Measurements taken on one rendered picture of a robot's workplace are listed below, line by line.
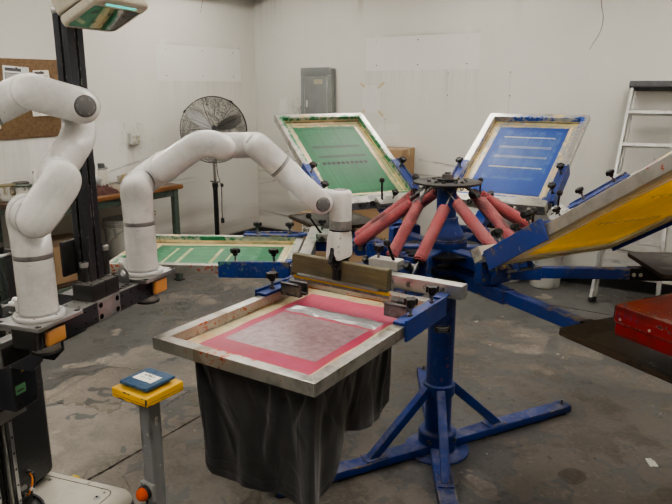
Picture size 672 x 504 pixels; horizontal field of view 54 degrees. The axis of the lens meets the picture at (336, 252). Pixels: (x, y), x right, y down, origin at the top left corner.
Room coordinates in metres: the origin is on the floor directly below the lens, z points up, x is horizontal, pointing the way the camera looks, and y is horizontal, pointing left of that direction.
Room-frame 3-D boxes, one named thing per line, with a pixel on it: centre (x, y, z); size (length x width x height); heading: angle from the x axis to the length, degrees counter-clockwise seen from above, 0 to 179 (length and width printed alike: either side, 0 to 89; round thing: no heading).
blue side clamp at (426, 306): (2.05, -0.28, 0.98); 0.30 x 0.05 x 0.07; 147
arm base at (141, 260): (2.02, 0.63, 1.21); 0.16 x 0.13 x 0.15; 71
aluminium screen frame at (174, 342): (2.00, 0.08, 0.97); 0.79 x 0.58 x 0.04; 147
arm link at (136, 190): (2.02, 0.62, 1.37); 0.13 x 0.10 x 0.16; 12
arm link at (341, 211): (2.15, 0.02, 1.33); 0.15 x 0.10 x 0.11; 102
